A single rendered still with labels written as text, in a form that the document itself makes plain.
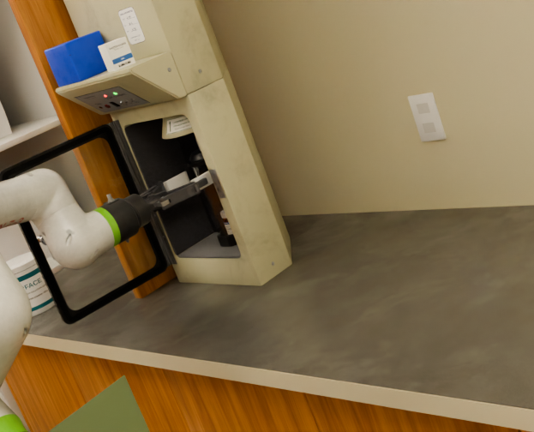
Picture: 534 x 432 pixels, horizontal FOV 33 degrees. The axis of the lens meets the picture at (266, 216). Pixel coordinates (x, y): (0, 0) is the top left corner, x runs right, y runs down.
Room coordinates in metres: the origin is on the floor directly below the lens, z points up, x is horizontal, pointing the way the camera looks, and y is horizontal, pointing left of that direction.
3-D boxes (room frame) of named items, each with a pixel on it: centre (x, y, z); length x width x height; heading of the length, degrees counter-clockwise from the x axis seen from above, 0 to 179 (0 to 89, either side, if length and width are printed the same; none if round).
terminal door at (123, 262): (2.09, 0.41, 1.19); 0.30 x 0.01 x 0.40; 122
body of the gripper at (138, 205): (1.98, 0.25, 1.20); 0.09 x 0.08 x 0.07; 127
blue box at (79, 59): (2.10, 0.28, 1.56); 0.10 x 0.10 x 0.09; 39
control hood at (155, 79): (2.03, 0.21, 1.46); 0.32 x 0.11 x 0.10; 39
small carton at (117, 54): (1.99, 0.18, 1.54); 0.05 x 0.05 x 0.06; 25
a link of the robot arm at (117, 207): (1.93, 0.31, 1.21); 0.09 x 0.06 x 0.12; 37
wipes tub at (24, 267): (2.42, 0.69, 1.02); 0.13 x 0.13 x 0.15
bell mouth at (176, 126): (2.11, 0.08, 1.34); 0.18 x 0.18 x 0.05
